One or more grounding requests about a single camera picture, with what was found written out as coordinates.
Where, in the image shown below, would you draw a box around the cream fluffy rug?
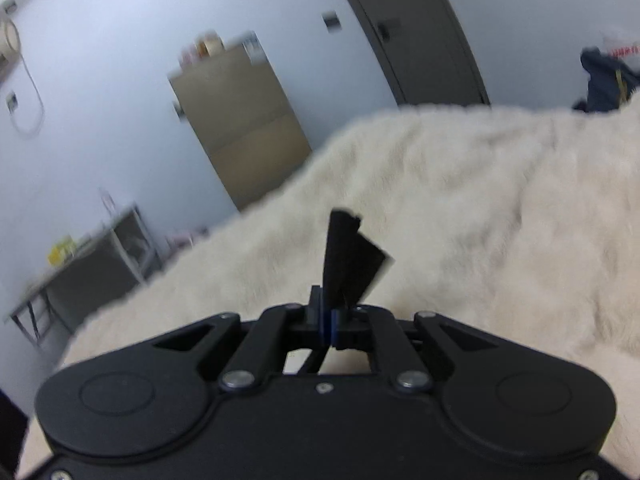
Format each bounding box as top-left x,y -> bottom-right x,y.
20,100 -> 639,479

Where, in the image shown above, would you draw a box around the yellow item on table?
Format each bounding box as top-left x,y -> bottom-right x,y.
47,236 -> 77,266

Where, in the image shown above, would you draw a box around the dark grey door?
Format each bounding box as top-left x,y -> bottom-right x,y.
348,0 -> 489,106

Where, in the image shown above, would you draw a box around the dark blue bag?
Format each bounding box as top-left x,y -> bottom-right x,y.
572,48 -> 639,113

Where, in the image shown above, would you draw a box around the grey metal table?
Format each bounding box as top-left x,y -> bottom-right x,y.
6,204 -> 163,347

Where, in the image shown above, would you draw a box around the black and blue garment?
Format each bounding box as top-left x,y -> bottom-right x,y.
286,206 -> 396,376

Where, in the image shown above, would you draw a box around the brown cardboard box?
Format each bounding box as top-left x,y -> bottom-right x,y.
168,32 -> 311,211

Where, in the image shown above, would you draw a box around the white wall cable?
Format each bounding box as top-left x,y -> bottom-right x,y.
0,12 -> 47,139

